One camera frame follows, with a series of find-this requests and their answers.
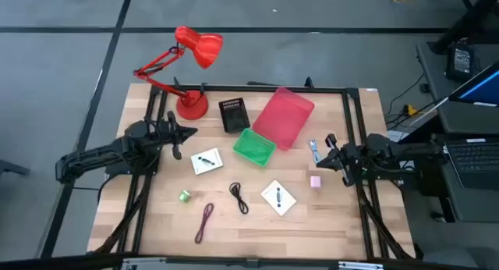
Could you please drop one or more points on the white cardboard box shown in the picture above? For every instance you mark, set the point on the white cardboard box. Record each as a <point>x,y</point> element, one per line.
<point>286,201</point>

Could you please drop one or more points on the black laptop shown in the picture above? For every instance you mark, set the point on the black laptop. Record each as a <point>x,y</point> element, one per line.
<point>475,160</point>

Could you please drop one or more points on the black stand pole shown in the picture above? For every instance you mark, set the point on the black stand pole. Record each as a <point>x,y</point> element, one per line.
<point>468,24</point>

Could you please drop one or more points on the red plastic bin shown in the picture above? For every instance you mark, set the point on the red plastic bin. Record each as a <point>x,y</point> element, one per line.
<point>282,118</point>

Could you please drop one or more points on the white sheet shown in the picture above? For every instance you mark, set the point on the white sheet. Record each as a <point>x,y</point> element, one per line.
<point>397,136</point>

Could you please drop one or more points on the red desk lamp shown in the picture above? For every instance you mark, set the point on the red desk lamp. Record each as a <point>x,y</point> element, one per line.
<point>193,106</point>

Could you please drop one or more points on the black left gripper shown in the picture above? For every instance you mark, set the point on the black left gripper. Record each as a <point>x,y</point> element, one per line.
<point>169,131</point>

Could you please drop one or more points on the black power adapter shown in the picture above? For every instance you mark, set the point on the black power adapter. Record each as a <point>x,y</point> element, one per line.
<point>462,61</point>

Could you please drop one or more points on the small pink box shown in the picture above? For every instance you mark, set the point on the small pink box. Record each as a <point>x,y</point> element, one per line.
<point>315,182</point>

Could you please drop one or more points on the black plastic bin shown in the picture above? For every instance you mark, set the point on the black plastic bin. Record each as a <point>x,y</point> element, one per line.
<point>234,119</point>

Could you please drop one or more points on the dark furniture leg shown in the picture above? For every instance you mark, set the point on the dark furniture leg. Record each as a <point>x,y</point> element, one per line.
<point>13,168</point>

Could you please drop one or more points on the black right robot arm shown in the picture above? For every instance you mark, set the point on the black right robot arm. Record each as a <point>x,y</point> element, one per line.
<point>390,151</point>

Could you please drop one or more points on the silver rail bracket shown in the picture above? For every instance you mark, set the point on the silver rail bracket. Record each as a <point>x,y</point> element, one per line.
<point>360,265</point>
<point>144,263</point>

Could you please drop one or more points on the black camera rail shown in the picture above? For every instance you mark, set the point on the black camera rail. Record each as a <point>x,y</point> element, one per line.
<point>58,262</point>

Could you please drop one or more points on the small green box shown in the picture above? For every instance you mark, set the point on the small green box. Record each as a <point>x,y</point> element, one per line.
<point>185,196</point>

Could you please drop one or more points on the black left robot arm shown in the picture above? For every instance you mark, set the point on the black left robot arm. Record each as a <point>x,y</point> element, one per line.
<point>97,155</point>

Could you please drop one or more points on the black aluminium table frame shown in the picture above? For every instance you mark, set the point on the black aluminium table frame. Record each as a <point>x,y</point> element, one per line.
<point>234,89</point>

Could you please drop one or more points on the yellow plug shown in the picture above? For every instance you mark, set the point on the yellow plug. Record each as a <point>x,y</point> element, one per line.
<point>409,110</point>

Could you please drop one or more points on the dark grey side desk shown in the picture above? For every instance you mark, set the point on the dark grey side desk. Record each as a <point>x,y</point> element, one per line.
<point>468,121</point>

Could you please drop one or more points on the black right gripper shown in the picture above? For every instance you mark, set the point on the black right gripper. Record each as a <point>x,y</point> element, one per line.
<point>349,160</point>

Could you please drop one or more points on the white card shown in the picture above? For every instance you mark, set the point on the white card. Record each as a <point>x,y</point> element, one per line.
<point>200,166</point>

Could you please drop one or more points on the tilted monitor screen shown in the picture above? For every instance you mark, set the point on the tilted monitor screen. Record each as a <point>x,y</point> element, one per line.
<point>483,88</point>

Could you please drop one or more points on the green plastic bin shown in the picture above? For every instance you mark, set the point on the green plastic bin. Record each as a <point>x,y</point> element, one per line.
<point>255,149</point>

